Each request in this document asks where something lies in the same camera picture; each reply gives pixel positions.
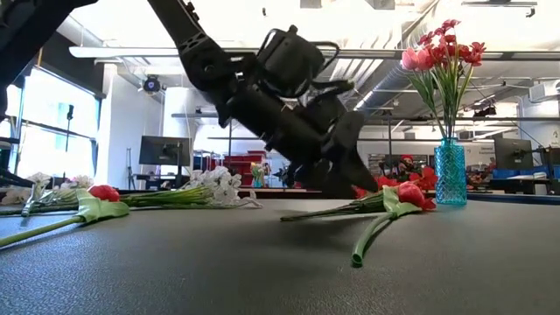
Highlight background small flower vase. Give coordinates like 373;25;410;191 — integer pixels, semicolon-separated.
250;162;266;188

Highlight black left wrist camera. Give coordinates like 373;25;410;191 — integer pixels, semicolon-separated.
256;24;356;101

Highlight red blossom flower bunch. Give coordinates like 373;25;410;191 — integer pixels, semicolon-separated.
415;18;487;141
279;165;439;222

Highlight silver ventilation duct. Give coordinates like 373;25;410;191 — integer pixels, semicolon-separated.
353;64;413;116

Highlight black overhead frame beam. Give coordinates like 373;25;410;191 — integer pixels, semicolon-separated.
69;45;560;61

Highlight person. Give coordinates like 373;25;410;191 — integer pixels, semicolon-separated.
395;153;417;181

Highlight white wall unit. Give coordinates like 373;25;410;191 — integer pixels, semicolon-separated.
528;78;560;104

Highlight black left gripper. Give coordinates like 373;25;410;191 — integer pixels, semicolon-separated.
227;80;379;199

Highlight blue textured glass vase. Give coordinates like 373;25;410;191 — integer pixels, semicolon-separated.
433;137;468;207

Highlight black ceiling camera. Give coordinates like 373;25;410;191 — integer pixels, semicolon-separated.
143;74;162;95

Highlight black computer monitor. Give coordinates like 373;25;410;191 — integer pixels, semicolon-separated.
494;137;535;171
138;135;193;167

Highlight black thin stand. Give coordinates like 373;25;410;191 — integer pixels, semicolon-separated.
64;103;75;154

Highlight red storage bins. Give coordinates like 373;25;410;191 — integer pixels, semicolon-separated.
222;150;269;187

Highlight red artificial tulip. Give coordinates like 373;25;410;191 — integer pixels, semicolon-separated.
0;184;130;249
351;181;438;269

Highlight white blossom flower bunch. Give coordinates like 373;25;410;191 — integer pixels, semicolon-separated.
0;171;95;216
120;165;263;209

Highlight white round column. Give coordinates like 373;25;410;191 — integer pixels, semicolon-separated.
163;87;197;176

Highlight black background rig frame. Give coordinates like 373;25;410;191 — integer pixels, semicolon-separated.
170;112;560;170

